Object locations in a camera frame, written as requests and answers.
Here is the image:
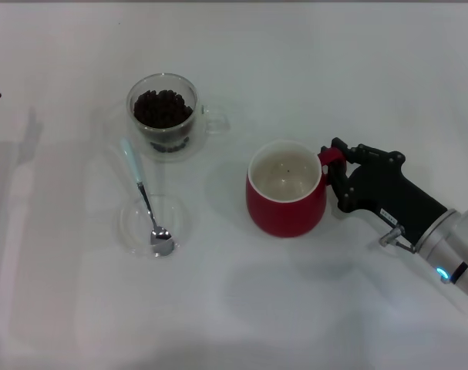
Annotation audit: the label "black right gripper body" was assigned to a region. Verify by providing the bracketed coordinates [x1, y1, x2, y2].
[347, 162, 449, 247]

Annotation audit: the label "red ceramic mug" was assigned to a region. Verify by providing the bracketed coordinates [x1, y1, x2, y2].
[245, 139, 346, 238]

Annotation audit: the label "blue-handled metal spoon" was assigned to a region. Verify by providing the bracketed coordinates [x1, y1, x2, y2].
[120, 137, 176, 257]

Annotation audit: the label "dark coffee beans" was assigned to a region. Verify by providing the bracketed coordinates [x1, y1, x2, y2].
[133, 89, 194, 153]

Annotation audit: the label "clear glass saucer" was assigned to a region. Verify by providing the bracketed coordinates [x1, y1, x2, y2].
[119, 194, 192, 258]

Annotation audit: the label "right wrist cable with plug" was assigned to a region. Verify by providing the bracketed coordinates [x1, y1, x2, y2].
[378, 225, 418, 254]

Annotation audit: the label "clear double-wall glass cup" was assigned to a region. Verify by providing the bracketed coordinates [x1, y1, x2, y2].
[126, 72, 231, 163]

